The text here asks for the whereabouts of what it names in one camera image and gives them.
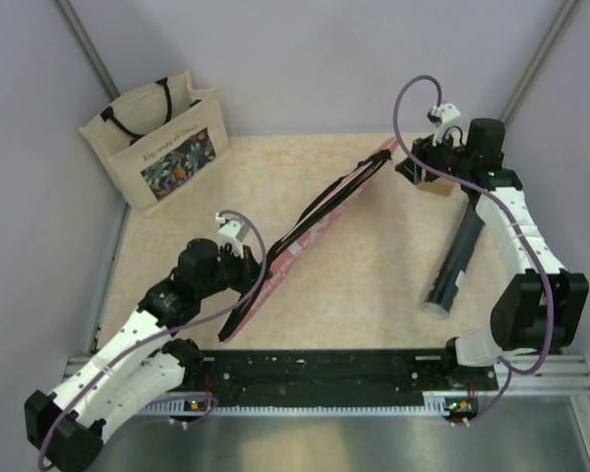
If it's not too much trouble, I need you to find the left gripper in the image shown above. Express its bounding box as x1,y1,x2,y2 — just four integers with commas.
197,242,271,299

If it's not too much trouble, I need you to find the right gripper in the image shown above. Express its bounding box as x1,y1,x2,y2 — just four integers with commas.
395,126,474,186

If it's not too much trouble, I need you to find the pink racket cover bag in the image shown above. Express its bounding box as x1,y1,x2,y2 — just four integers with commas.
218,138,398,342

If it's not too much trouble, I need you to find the black shuttlecock tube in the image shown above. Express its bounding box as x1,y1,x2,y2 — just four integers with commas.
422,197,485,320

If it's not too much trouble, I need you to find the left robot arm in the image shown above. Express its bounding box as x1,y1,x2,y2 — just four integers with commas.
25,237,274,471

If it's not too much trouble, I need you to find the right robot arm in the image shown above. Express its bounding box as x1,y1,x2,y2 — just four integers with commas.
395,112,589,389

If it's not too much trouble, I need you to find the small cardboard box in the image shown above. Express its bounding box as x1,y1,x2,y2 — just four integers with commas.
417,180,454,197

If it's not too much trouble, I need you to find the beige floral tote bag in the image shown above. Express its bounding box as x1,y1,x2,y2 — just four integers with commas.
80,71,230,212

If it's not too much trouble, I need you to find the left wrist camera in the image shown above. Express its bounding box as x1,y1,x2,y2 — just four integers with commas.
215,213,250,259

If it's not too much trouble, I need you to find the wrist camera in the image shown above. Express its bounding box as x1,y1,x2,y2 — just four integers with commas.
215,213,250,259
427,103,461,146

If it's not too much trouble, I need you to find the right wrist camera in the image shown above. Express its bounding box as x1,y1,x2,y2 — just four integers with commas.
427,103,461,146

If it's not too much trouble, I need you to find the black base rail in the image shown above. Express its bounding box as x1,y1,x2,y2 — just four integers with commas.
176,348,498,409

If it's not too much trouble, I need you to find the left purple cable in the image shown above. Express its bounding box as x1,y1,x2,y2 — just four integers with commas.
36,209,267,469

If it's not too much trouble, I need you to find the purple cable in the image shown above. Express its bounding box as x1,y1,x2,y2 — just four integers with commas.
36,209,267,469
391,75,557,427

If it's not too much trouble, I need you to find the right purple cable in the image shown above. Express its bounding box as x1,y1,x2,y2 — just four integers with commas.
391,75,557,427

